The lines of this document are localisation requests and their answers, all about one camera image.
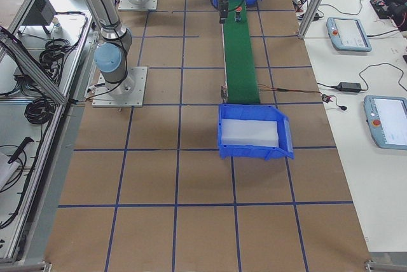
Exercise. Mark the red push button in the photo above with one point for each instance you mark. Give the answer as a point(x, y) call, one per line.
point(238, 14)

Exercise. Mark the green conveyor belt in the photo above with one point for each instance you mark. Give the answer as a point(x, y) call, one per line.
point(241, 80)

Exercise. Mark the far teach pendant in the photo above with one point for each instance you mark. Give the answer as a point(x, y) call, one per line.
point(347, 34)

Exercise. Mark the teach pendant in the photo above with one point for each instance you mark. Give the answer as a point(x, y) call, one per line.
point(386, 118)
point(347, 34)

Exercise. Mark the right blue plastic bin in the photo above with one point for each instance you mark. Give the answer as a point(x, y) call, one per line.
point(256, 112)

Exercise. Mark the right white foam pad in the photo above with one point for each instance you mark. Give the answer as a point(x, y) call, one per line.
point(249, 132)

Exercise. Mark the black power adapter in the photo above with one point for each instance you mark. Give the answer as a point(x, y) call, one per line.
point(348, 87)

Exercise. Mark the near teach pendant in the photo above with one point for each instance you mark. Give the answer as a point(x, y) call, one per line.
point(386, 118)

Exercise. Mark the left aluminium frame rail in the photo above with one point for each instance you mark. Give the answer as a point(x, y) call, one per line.
point(25, 206)

